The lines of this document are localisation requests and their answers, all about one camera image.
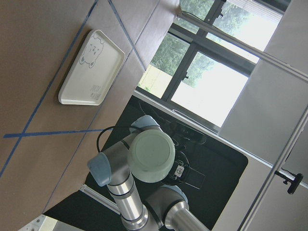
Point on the black clamp on frame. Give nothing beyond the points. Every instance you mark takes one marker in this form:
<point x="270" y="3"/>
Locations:
<point x="294" y="183"/>

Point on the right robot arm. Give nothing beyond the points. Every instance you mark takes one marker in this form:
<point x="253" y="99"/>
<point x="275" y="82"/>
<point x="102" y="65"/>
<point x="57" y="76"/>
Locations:
<point x="166" y="207"/>

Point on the window frame dark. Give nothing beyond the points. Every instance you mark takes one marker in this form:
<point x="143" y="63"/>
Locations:
<point x="199" y="75"/>

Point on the white bear tray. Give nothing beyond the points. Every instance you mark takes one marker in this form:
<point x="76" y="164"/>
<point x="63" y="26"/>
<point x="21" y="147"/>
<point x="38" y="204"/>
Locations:
<point x="92" y="72"/>

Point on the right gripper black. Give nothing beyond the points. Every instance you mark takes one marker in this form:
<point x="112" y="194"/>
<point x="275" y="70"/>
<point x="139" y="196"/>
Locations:
<point x="182" y="172"/>

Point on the pale green cup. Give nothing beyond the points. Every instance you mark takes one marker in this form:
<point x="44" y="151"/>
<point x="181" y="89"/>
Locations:
<point x="151" y="156"/>

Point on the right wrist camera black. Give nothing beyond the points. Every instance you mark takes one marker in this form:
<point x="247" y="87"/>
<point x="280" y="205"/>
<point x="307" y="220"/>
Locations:
<point x="186" y="132"/>

